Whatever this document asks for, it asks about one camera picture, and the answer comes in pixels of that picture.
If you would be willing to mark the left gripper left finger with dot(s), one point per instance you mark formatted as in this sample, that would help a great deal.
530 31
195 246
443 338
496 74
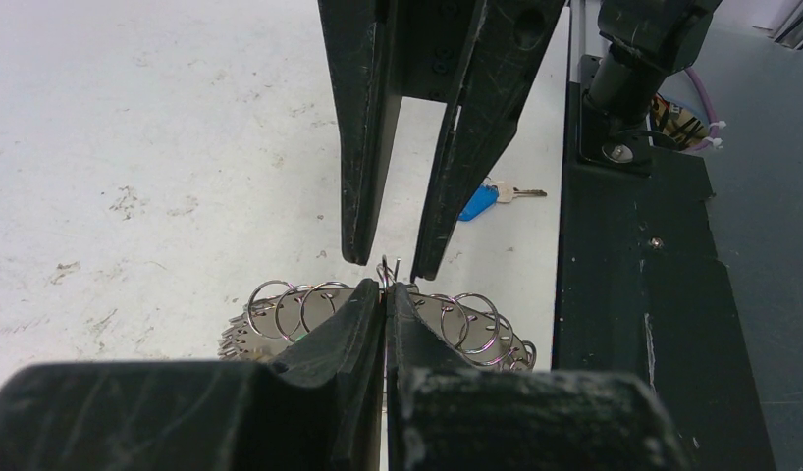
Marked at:
315 406

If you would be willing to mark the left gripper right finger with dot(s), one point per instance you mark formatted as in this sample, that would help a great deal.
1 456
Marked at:
444 414

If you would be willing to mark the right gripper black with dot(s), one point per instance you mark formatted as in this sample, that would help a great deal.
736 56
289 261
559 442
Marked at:
481 57

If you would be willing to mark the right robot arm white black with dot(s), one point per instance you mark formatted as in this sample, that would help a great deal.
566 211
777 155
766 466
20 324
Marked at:
649 41

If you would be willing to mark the key with blue tag right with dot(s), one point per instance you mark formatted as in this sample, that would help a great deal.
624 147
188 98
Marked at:
492 193

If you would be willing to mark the aluminium table frame rail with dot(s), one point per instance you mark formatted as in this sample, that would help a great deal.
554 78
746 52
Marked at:
584 36

